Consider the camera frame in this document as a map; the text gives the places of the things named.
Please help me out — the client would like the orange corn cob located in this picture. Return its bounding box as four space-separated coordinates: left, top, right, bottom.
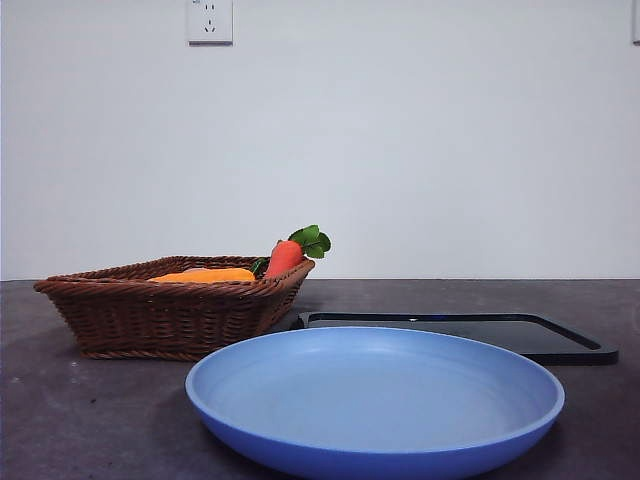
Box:
148 267 257 284

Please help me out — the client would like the brown wicker basket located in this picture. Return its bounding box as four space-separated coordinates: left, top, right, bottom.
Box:
33 255 317 362

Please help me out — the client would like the black rectangular tray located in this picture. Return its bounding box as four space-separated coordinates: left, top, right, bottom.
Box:
292 312 620 367

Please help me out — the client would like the white wall socket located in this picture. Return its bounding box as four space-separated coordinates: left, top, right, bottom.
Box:
187 0 234 47

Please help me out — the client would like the orange carrot with green leaves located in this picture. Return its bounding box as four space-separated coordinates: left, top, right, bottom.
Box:
263 224 333 280

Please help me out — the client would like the blue round plate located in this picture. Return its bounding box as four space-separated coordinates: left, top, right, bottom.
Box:
184 325 567 480

